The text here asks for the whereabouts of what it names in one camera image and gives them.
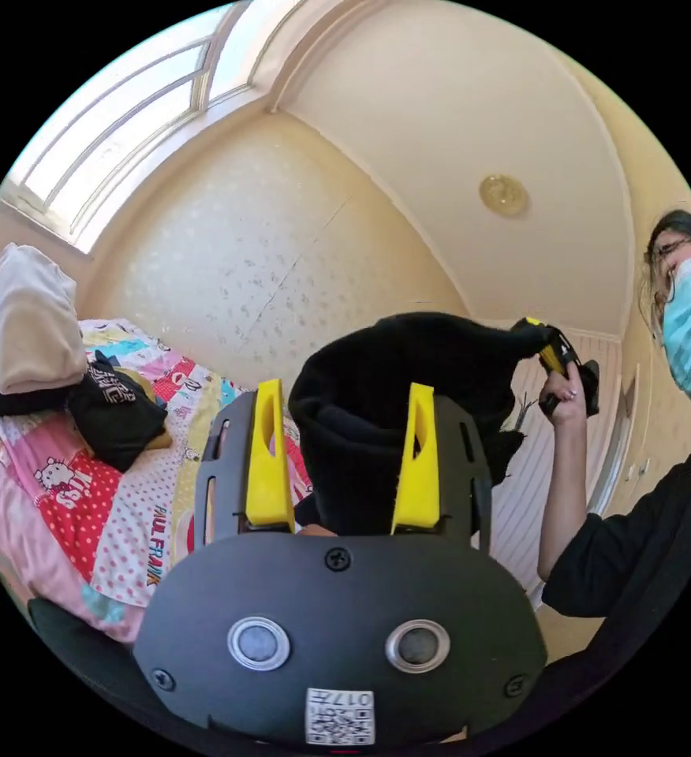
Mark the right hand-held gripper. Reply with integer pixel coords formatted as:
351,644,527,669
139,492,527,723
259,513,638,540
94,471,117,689
510,317,601,417

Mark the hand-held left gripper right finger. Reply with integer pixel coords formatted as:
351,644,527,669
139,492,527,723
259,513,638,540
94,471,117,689
390,382,443,529

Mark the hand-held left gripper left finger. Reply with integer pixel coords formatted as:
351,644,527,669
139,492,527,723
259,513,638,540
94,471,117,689
244,378,296,531

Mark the black thermal shirt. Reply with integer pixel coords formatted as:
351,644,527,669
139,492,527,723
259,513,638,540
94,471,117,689
288,311,554,537

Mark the person's right forearm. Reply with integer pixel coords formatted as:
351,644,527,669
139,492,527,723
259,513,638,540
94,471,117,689
536,412,589,583

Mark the person's right hand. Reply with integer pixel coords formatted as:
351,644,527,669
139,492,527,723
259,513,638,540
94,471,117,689
540,361,587,427

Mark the round ceiling lamp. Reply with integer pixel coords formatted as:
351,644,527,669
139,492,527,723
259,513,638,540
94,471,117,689
478,173,530,218

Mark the bed with printed patchwork quilt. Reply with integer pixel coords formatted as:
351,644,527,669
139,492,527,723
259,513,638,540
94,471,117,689
0,317,317,646

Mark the person's body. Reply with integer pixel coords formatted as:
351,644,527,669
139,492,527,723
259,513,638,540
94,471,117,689
540,208,691,663

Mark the pile of clothes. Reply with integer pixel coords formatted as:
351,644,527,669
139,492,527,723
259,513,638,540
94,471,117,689
0,242,174,474

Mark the window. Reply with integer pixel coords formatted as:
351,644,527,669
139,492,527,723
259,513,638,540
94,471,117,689
0,0,299,255

